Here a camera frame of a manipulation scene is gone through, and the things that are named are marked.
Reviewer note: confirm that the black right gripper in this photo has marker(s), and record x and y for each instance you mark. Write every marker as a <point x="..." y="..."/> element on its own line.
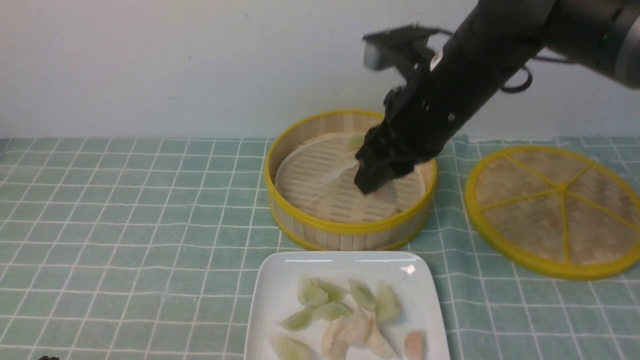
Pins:
<point x="419" y="118"/>

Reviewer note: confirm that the green pink dumpling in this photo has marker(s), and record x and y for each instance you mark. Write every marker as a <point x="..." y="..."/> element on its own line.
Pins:
<point x="355" y="142"/>

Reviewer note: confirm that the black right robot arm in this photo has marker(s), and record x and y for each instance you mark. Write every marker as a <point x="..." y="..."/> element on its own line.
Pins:
<point x="499" y="37"/>

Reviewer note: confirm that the white square plate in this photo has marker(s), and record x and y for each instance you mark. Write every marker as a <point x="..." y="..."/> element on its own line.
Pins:
<point x="275" y="298"/>

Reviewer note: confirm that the white steamer liner cloth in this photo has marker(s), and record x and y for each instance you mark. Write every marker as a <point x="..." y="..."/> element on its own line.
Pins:
<point x="318" y="179"/>

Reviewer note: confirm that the yellow rimmed bamboo steamer basket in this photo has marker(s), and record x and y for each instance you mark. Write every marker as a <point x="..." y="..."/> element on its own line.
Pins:
<point x="319" y="234"/>

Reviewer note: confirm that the yellow rimmed bamboo steamer lid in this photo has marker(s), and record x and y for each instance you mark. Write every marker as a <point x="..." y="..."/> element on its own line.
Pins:
<point x="554" y="212"/>

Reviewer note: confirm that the green dumpling top middle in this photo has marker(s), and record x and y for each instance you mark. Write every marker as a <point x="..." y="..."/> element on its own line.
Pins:
<point x="362" y="295"/>

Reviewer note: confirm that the green dumpling top right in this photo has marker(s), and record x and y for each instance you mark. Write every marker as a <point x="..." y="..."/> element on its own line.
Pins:
<point x="387" y="308"/>

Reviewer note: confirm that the green dumpling top left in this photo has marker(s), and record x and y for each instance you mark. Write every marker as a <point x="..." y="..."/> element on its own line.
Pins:
<point x="309" y="293"/>

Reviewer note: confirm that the green dumpling centre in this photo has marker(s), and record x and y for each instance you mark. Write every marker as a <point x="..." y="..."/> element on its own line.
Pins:
<point x="331" y="311"/>

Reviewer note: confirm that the white dumpling centre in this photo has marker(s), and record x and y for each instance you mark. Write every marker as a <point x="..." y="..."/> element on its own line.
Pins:
<point x="353" y="329"/>

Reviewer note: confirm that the white dumpling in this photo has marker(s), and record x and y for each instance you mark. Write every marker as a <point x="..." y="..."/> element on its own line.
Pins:
<point x="353" y="329"/>
<point x="333" y="348"/>
<point x="377" y="343"/>

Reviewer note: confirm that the pink dumpling right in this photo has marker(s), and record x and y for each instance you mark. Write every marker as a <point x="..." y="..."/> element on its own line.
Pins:
<point x="414" y="345"/>

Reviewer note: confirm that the white dumpling lower right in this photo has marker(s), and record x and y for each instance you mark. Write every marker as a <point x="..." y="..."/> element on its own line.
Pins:
<point x="377" y="343"/>

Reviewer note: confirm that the white dumpling lower left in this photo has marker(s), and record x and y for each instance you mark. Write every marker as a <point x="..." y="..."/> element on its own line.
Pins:
<point x="333" y="348"/>

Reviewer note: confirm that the green dumpling middle left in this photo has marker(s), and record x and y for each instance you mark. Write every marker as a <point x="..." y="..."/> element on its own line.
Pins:
<point x="298" y="321"/>

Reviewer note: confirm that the green dumpling bottom left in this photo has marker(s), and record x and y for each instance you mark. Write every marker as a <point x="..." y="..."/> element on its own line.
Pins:
<point x="288" y="348"/>

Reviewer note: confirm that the green checkered tablecloth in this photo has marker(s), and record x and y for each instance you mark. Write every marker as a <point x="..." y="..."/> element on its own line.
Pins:
<point x="148" y="249"/>

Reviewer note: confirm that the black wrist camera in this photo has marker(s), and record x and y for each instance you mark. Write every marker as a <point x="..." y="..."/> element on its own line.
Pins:
<point x="403" y="48"/>

